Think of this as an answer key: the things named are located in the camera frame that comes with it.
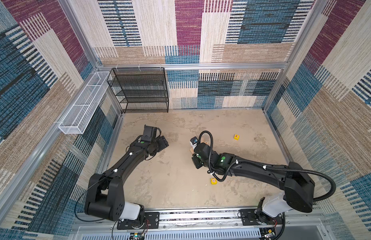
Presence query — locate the yellow target cube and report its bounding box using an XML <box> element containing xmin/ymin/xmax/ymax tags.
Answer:
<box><xmin>210</xmin><ymin>178</ymin><xmax>217</xmax><ymax>185</ymax></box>

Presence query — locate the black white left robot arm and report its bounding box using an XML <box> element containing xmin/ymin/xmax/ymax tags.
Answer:
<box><xmin>84</xmin><ymin>125</ymin><xmax>168</xmax><ymax>225</ymax></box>

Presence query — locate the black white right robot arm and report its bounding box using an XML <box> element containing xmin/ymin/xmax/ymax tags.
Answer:
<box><xmin>192</xmin><ymin>143</ymin><xmax>315</xmax><ymax>224</ymax></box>

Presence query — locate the black wire mesh shelf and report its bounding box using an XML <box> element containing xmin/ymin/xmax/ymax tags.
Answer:
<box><xmin>107</xmin><ymin>67</ymin><xmax>169</xmax><ymax>114</ymax></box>

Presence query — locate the aluminium mounting rail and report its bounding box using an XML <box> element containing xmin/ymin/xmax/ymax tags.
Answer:
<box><xmin>68</xmin><ymin>207</ymin><xmax>335</xmax><ymax>240</ymax></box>

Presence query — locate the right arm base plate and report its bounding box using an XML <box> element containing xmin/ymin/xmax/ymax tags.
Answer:
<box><xmin>237</xmin><ymin>209</ymin><xmax>283</xmax><ymax>226</ymax></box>

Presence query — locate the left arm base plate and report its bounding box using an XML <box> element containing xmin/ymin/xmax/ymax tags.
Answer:
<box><xmin>116</xmin><ymin>212</ymin><xmax>160</xmax><ymax>230</ymax></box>

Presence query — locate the white wire mesh basket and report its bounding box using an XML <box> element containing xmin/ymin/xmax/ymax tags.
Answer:
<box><xmin>58</xmin><ymin>72</ymin><xmax>110</xmax><ymax>135</ymax></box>

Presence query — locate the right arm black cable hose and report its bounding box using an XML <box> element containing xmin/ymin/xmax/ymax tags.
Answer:
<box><xmin>198</xmin><ymin>130</ymin><xmax>336</xmax><ymax>240</ymax></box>

